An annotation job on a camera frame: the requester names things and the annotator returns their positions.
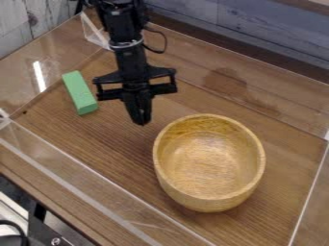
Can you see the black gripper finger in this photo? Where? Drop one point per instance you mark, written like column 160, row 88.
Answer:
column 131, row 105
column 146, row 106

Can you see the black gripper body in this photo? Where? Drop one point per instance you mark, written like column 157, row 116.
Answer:
column 137, row 79

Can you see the green rectangular block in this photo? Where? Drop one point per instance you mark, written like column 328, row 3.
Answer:
column 79, row 92

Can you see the brown wooden bowl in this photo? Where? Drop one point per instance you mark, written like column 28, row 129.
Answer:
column 209, row 162

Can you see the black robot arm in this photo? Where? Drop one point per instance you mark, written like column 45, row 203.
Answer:
column 125, row 19

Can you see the clear acrylic corner bracket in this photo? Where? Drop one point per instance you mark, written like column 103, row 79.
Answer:
column 94, row 35

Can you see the clear acrylic front wall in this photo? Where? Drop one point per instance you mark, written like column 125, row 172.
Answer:
column 111, row 216

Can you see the black metal table bracket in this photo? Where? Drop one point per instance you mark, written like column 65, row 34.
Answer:
column 41, row 234

